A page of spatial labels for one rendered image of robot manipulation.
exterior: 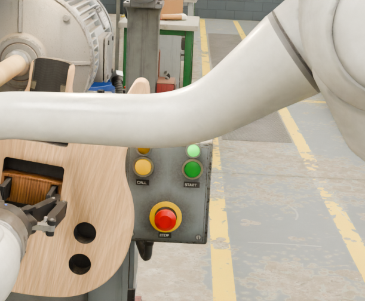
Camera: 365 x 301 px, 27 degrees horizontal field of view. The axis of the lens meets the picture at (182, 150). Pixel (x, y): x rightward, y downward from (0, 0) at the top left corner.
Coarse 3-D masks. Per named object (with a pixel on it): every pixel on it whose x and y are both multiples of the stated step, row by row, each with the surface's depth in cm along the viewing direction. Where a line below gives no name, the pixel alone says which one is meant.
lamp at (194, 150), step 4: (196, 144) 135; (188, 148) 135; (192, 148) 135; (196, 148) 135; (200, 148) 135; (188, 152) 135; (192, 152) 135; (196, 152) 135; (200, 152) 135; (192, 156) 136; (196, 156) 136
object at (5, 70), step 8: (16, 56) 128; (0, 64) 118; (8, 64) 121; (16, 64) 124; (24, 64) 129; (0, 72) 115; (8, 72) 118; (16, 72) 124; (0, 80) 113; (8, 80) 120
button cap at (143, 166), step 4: (140, 160) 136; (144, 160) 136; (136, 164) 136; (140, 164) 136; (144, 164) 136; (148, 164) 136; (136, 168) 136; (140, 168) 136; (144, 168) 136; (148, 168) 136; (140, 172) 136; (144, 172) 136; (148, 172) 136
